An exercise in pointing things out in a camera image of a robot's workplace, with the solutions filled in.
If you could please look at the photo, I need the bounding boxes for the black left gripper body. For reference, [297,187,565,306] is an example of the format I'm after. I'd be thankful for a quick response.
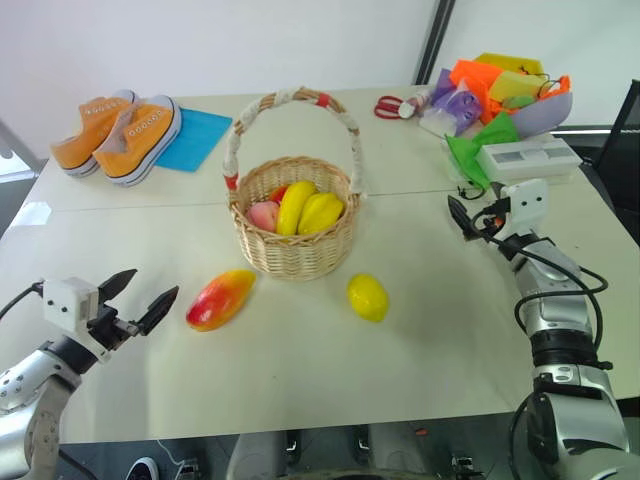
[86,294,143,354]

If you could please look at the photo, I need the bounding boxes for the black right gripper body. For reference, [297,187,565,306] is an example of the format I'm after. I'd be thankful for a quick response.
[466,196,512,242]

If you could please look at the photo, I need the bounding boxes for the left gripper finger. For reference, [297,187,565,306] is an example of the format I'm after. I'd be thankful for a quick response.
[97,268,139,303]
[137,285,181,337]

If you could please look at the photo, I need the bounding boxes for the white rectangular box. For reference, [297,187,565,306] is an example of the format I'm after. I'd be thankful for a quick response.
[474,136,585,182]

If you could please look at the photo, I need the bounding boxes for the green plastic bag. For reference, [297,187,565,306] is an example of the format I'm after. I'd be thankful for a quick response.
[444,111,520,190]

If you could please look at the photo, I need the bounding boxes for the red and yellow mango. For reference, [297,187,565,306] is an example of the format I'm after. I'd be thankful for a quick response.
[185,269,258,333]

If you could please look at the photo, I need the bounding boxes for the clear plastic bag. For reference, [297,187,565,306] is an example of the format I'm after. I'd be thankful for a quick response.
[418,106,462,137]

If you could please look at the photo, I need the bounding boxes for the purple plastic bag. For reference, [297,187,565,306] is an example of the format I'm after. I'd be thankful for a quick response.
[430,68,485,135]

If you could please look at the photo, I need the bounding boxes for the pile of colourful cloths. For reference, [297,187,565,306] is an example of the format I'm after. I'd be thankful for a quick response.
[448,58,572,127]

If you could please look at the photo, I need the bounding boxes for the white small bottle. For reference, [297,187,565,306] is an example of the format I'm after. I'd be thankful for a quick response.
[399,89,434,120]

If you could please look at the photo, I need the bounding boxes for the yellow lemon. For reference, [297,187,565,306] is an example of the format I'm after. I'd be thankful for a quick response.
[347,272,391,324]

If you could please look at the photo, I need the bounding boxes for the yellow bag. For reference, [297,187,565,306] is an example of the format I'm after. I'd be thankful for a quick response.
[473,51,545,77]

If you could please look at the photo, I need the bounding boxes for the red scissors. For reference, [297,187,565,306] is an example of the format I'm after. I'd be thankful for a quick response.
[374,94,410,122]

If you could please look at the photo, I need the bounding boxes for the pink peach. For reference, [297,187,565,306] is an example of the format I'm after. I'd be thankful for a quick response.
[246,201,281,234]

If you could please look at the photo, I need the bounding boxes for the orange canvas shoe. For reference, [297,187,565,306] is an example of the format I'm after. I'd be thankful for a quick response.
[92,94,183,189]
[49,89,142,178]

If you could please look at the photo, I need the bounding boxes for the yellow starfruit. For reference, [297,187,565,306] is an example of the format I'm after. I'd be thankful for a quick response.
[296,191,346,236]

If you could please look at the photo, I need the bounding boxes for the dark blue sneaker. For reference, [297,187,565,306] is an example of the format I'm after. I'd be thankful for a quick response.
[123,455,162,480]

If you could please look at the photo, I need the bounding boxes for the blue cloth mat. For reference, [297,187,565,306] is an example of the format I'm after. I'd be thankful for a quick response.
[153,105,235,174]

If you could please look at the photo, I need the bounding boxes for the yellow banana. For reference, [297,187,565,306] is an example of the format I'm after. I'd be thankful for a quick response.
[275,180,319,237]

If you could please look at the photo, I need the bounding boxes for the grey rounded robot body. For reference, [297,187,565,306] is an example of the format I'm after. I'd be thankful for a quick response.
[225,422,436,480]

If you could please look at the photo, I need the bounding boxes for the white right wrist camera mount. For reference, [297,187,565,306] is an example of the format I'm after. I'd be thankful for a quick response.
[498,178,550,234]

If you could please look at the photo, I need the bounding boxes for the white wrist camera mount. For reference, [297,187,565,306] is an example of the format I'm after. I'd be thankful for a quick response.
[498,178,550,234]
[41,276,112,363]

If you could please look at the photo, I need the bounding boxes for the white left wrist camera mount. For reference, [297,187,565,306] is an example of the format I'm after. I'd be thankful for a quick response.
[41,276,112,363]

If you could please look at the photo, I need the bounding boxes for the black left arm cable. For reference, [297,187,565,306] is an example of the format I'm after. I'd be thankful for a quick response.
[0,281,47,321]

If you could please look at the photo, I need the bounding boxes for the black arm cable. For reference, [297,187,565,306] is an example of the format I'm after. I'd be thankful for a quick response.
[0,281,47,321]
[471,207,610,369]

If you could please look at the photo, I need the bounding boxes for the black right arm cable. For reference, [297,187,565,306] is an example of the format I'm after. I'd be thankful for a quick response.
[471,207,610,369]

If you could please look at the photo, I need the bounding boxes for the white floor cable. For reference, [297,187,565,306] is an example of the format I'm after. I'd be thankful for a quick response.
[156,438,188,470]

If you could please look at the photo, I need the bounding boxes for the wicker basket with handle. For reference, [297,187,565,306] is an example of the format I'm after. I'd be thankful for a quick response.
[220,85,370,279]

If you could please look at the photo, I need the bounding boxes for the black window frame post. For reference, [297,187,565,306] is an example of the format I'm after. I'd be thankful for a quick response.
[411,0,457,87]

